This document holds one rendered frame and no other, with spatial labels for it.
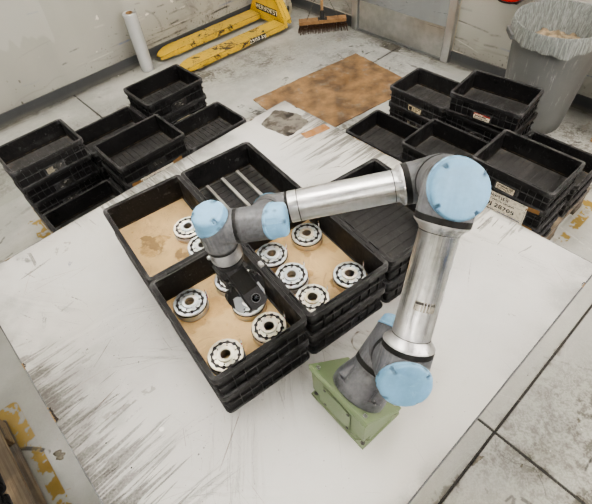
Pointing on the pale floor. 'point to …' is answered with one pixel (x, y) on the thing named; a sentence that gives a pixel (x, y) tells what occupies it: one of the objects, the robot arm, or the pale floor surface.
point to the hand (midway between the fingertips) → (252, 305)
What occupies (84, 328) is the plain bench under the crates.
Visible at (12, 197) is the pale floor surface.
